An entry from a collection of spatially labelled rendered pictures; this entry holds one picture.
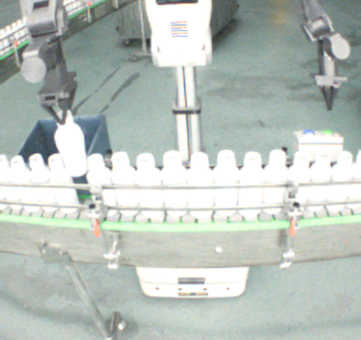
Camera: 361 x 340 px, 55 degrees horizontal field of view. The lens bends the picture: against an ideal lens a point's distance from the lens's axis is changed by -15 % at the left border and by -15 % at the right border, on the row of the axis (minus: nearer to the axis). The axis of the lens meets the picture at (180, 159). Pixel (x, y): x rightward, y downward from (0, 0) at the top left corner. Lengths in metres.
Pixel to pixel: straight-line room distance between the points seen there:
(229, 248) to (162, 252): 0.18
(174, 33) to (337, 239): 0.85
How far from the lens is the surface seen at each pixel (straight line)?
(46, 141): 1.69
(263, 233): 0.98
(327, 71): 1.04
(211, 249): 1.02
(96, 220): 0.90
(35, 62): 0.73
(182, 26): 1.33
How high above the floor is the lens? 1.69
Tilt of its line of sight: 37 degrees down
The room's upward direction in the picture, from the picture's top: 5 degrees counter-clockwise
